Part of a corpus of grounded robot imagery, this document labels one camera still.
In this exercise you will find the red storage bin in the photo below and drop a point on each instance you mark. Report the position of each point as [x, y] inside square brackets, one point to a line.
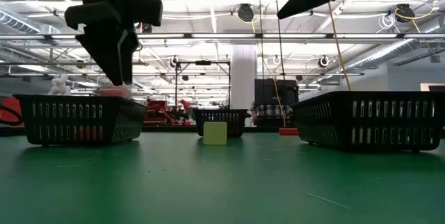
[12, 101]

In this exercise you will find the silver ventilation duct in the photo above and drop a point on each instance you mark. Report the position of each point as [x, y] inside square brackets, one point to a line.
[21, 24]
[400, 48]

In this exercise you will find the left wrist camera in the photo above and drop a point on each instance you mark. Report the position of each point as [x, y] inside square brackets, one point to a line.
[147, 10]

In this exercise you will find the yellow rectangular block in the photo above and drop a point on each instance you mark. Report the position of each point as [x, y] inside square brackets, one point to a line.
[215, 133]

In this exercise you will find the white sculpted figure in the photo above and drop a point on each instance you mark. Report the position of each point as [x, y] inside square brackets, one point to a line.
[59, 86]

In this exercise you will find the white building column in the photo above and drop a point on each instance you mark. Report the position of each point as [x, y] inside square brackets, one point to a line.
[243, 78]

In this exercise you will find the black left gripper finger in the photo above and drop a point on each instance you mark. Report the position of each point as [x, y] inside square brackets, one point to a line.
[104, 53]
[130, 50]

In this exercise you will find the crimson red rectangular block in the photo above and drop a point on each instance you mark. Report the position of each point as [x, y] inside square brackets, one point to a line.
[288, 131]

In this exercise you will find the black metal gantry frame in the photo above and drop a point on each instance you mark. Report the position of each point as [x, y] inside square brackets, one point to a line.
[203, 62]

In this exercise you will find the green table mat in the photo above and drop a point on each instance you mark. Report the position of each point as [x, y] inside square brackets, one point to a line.
[222, 182]

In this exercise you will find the red workshop equipment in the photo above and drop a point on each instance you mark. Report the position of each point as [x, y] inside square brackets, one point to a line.
[156, 105]

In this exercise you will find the black slotted plastic basket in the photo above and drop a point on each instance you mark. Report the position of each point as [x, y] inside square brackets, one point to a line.
[382, 121]
[52, 121]
[236, 124]

